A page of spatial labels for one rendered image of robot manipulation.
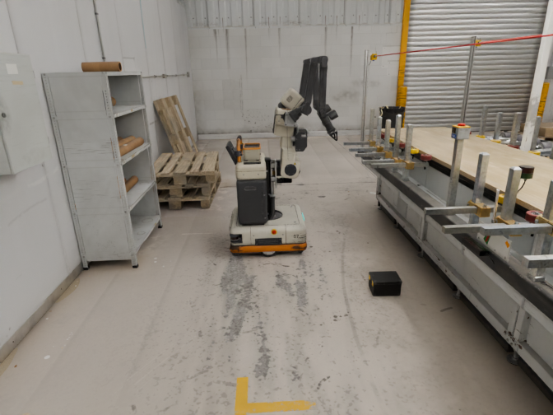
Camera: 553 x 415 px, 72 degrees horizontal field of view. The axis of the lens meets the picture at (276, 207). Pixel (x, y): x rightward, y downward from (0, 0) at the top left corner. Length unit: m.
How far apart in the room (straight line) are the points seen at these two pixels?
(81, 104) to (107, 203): 0.76
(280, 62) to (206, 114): 2.08
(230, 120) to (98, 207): 6.39
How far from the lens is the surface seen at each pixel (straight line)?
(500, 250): 2.05
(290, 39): 9.32
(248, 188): 3.18
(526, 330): 2.45
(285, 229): 3.27
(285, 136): 3.27
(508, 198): 2.00
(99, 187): 3.27
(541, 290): 1.85
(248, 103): 9.30
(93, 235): 3.44
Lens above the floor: 1.54
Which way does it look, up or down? 20 degrees down
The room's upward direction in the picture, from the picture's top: 1 degrees counter-clockwise
